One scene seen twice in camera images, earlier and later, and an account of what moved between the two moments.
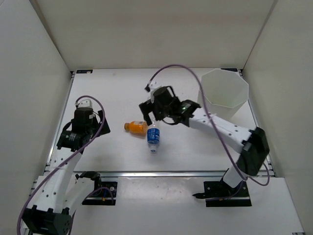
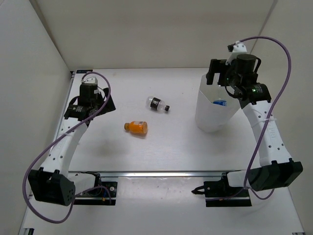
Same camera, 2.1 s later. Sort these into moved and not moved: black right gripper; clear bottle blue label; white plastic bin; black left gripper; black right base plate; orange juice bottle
Moved: black right gripper; clear bottle blue label; black left gripper
Not moved: orange juice bottle; black right base plate; white plastic bin
